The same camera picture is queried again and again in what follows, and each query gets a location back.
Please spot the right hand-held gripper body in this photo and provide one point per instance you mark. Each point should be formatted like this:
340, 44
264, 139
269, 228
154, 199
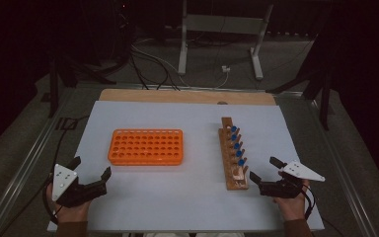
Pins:
281, 190

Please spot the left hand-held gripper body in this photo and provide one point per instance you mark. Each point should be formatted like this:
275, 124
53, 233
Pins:
64, 184

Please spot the wooden tube rack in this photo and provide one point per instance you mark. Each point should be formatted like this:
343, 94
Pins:
226, 158

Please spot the orange plastic tube rack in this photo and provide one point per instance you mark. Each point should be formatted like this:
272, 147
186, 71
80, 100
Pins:
146, 160

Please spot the person's right hand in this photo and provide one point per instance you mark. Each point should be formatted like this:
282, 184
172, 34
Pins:
292, 209

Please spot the person's left hand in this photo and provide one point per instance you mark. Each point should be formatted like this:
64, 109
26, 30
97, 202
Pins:
72, 214

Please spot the white board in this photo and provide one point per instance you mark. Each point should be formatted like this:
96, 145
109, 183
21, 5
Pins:
190, 197

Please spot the black tripod stand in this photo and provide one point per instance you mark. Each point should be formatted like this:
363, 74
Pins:
53, 85
325, 98

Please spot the white plug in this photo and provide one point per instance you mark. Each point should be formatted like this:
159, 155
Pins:
225, 68

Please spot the black equipment stand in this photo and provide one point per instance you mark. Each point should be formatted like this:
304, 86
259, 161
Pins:
123, 33

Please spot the grey metal stand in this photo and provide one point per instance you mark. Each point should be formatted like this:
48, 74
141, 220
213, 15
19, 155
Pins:
223, 24

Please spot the aluminium rail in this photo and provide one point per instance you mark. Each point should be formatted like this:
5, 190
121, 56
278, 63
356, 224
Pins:
197, 87
19, 174
345, 184

